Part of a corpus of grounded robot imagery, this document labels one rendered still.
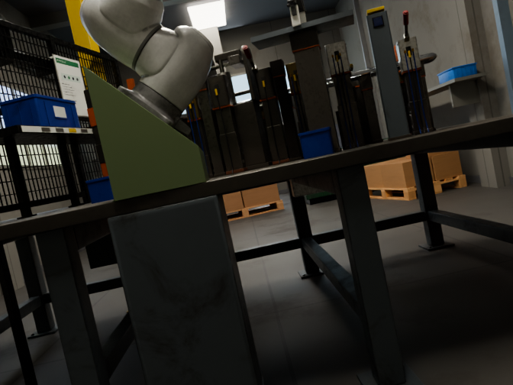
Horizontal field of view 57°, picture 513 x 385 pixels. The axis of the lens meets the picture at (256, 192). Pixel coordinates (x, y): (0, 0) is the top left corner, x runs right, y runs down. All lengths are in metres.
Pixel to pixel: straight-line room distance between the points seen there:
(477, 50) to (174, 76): 4.09
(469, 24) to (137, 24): 4.14
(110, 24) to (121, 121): 0.28
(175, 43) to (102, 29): 0.20
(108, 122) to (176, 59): 0.26
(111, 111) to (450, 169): 4.60
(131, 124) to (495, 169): 4.25
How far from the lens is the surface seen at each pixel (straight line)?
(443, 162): 5.47
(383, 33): 1.76
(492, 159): 5.11
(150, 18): 1.41
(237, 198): 6.64
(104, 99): 1.31
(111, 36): 1.42
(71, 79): 2.66
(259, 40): 1.76
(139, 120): 1.29
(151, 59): 1.38
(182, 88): 1.37
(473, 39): 5.15
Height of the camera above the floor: 0.72
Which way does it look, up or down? 3 degrees down
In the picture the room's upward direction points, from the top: 12 degrees counter-clockwise
